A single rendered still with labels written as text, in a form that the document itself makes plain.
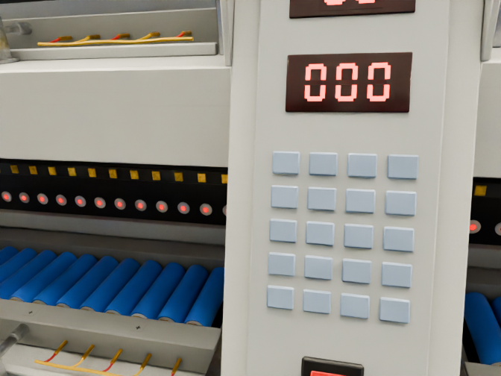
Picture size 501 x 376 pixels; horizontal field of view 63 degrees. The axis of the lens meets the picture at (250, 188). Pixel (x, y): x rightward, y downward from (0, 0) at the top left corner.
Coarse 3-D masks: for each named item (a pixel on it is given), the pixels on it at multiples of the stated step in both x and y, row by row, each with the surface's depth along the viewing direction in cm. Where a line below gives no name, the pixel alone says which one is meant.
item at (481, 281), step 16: (480, 192) 29; (496, 192) 28; (480, 208) 29; (496, 208) 29; (480, 224) 30; (496, 224) 30; (480, 240) 30; (496, 240) 30; (480, 256) 30; (496, 256) 30; (480, 272) 30; (496, 272) 30; (480, 288) 29; (496, 288) 28; (464, 304) 28; (480, 304) 27; (496, 304) 28; (464, 320) 29; (480, 320) 26; (496, 320) 26; (464, 336) 27; (480, 336) 25; (496, 336) 25; (464, 352) 26; (480, 352) 24; (496, 352) 24; (464, 368) 22; (480, 368) 22; (496, 368) 22
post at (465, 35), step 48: (240, 0) 17; (480, 0) 15; (240, 48) 17; (480, 48) 15; (240, 96) 17; (240, 144) 17; (240, 192) 17; (240, 240) 17; (240, 288) 17; (240, 336) 17; (432, 336) 15
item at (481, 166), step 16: (496, 0) 14; (496, 16) 14; (496, 32) 18; (496, 48) 18; (480, 64) 15; (496, 64) 15; (480, 80) 15; (496, 80) 15; (480, 96) 15; (496, 96) 15; (480, 112) 15; (496, 112) 15; (480, 128) 16; (496, 128) 15; (480, 144) 16; (496, 144) 16; (480, 160) 16; (496, 160) 16; (480, 176) 16; (496, 176) 16
